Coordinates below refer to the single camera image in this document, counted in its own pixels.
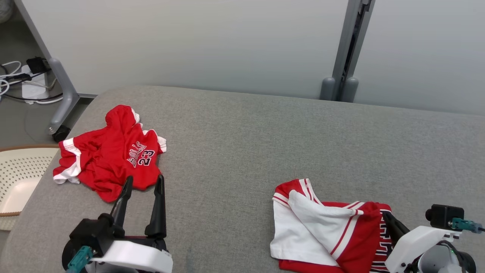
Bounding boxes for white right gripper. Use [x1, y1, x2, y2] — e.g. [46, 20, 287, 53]
[383, 211, 461, 273]

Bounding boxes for white power strip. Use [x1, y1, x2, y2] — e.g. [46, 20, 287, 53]
[21, 64, 49, 101]

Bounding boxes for black floor cable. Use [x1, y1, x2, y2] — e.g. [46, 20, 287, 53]
[0, 91, 64, 105]

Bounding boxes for teal left camera connector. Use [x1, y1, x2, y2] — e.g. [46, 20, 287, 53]
[66, 245, 94, 273]

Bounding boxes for black power adapter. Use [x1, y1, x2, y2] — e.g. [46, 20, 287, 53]
[26, 56, 51, 75]

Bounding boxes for grey partition leg with caster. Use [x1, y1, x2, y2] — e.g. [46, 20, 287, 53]
[14, 0, 96, 143]

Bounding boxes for teal camera connector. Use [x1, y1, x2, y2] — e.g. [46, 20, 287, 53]
[66, 245, 94, 273]
[449, 218, 485, 233]

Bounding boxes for cream perforated laundry basket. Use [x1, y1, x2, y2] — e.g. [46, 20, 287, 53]
[0, 144, 60, 232]

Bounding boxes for red Bulls basketball jersey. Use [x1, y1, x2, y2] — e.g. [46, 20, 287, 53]
[270, 178, 398, 273]

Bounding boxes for white floor cable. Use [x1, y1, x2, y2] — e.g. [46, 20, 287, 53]
[0, 60, 23, 96]

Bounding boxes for teal right camera connector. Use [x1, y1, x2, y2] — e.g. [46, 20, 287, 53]
[449, 218, 485, 233]

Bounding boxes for grey rounded post foot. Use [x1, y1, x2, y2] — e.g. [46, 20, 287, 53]
[319, 77, 337, 101]
[342, 77, 359, 103]

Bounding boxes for grey metal partition post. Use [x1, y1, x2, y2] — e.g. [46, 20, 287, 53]
[332, 0, 376, 102]

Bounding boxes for red basketball shorts white trim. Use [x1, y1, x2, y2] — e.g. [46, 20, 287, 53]
[53, 105, 167, 203]

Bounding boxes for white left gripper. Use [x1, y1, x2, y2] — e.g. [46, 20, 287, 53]
[86, 174, 174, 273]

